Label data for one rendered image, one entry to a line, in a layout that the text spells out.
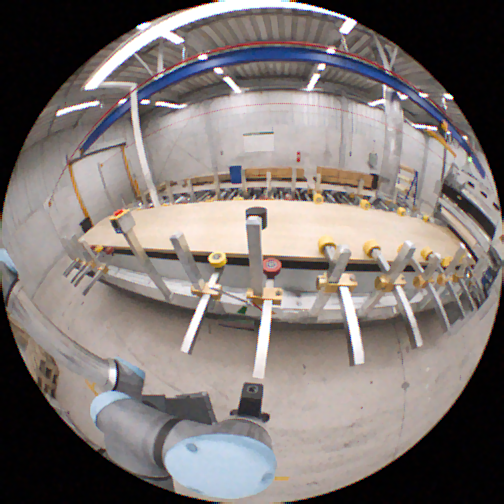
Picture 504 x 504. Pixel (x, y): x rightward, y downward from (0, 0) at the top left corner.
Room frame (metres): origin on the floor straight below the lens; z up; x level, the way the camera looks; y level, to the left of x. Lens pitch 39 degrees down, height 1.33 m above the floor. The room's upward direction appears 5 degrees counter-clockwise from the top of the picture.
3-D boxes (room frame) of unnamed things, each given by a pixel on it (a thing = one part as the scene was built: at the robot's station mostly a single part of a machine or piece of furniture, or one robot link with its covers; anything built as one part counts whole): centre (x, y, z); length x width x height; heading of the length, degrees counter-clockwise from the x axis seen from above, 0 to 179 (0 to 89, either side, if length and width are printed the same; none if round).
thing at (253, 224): (0.32, -0.01, 0.93); 0.03 x 0.03 x 0.48; 77
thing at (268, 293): (0.32, -0.03, 0.85); 0.13 x 0.06 x 0.05; 77
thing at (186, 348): (0.31, 0.21, 0.83); 0.43 x 0.03 x 0.04; 167
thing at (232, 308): (0.30, 0.02, 0.75); 0.26 x 0.01 x 0.10; 77
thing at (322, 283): (0.26, -0.28, 0.95); 0.13 x 0.06 x 0.05; 77
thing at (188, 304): (0.33, 0.05, 0.67); 5.11 x 0.08 x 0.10; 77
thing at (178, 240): (0.37, 0.23, 0.89); 0.03 x 0.03 x 0.48; 77
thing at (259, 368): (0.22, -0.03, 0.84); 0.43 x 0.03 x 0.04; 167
